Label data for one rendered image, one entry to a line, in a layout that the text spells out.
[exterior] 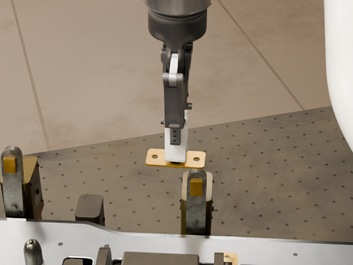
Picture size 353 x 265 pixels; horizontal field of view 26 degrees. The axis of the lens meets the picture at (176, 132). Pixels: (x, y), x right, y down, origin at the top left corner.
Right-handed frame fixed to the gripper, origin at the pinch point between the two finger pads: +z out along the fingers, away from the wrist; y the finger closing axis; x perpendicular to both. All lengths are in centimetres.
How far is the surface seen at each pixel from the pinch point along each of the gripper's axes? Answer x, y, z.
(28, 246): 26.1, 6.0, 29.5
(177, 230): 4, 51, 64
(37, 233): 26.9, 14.2, 34.1
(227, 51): -2, 272, 137
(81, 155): 34, 79, 65
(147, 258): 3.1, -9.6, 14.8
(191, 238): -1.6, 15.5, 33.9
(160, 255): 1.4, -8.8, 14.8
